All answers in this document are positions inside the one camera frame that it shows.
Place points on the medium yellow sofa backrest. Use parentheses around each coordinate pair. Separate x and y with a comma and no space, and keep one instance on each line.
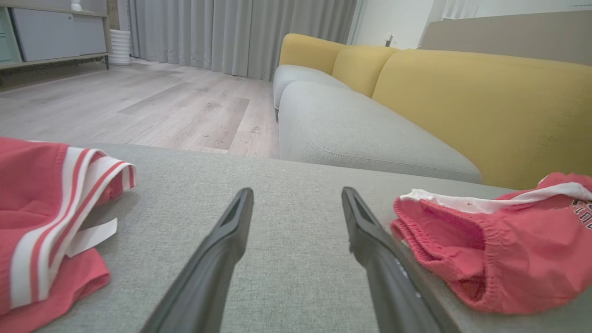
(360,67)

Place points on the grey sofa back cushion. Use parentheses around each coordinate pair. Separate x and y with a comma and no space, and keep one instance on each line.
(351,134)

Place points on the small grey sofa seat cushion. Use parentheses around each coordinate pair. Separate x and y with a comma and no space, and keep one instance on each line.
(296,76)

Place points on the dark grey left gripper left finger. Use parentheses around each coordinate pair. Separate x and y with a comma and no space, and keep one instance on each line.
(208,273)

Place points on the grey pleated curtain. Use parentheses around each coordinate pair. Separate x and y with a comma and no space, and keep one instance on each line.
(231,32)

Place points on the beige upholstered panel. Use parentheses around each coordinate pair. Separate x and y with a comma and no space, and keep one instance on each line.
(508,37)

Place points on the small white ornament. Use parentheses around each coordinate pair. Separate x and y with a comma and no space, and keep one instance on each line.
(76,5)

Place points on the red white basketball jersey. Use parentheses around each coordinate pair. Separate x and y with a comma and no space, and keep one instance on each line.
(32,194)

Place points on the grey wooden sideboard cabinet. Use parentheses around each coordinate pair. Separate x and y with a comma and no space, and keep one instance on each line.
(46,32)

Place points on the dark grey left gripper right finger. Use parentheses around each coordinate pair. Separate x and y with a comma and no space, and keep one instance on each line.
(384,277)

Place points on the red basketball shorts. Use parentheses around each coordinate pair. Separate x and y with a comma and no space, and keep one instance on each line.
(518,249)

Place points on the white ribbed cylinder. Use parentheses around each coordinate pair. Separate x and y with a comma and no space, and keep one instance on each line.
(120,46)

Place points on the rounded yellow end backrest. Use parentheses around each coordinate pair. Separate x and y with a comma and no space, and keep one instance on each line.
(307,51)

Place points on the wide yellow sofa backrest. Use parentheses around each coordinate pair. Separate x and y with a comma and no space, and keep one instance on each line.
(485,106)

